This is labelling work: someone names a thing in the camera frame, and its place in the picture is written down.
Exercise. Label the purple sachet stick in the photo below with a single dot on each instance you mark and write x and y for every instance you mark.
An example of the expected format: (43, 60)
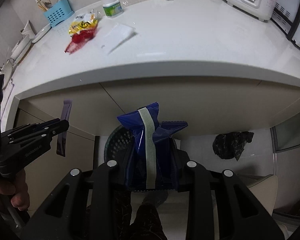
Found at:
(64, 126)

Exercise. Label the red mesh net bag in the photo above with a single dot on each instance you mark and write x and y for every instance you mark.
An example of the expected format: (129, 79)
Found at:
(79, 40)

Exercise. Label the dark blue foil pouch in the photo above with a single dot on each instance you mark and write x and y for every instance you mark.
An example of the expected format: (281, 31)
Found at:
(152, 160)

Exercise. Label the yellow snack wrapper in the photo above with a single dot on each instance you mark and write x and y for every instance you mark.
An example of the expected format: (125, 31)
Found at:
(87, 21)

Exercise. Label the white plastic zip bag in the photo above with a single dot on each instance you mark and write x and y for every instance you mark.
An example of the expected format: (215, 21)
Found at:
(119, 34)

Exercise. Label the white green pill bottle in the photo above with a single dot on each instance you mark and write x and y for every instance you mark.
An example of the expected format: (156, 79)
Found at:
(112, 8)

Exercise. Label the dark green trash basket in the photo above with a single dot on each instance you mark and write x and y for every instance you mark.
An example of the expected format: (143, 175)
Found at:
(120, 147)

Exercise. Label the person's left hand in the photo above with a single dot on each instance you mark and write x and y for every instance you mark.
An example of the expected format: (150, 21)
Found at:
(17, 192)

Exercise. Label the glass pot lid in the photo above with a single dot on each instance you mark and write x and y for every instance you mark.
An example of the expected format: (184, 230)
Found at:
(7, 71)

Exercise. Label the white bowl with lid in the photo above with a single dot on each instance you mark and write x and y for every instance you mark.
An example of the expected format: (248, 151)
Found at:
(20, 49)

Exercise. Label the white ceramic jug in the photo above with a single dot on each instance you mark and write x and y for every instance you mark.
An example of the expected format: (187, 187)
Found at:
(27, 30)

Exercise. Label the blue rimmed plate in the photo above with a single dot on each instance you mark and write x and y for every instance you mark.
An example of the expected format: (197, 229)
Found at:
(41, 33)

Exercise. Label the blue utensil holder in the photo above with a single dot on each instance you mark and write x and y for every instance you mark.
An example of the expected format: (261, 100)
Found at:
(59, 12)

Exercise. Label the black plastic bag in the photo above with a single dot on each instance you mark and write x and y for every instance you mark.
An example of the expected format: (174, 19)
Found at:
(231, 145)

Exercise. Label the white microwave oven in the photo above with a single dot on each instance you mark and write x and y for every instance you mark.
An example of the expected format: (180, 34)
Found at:
(284, 14)

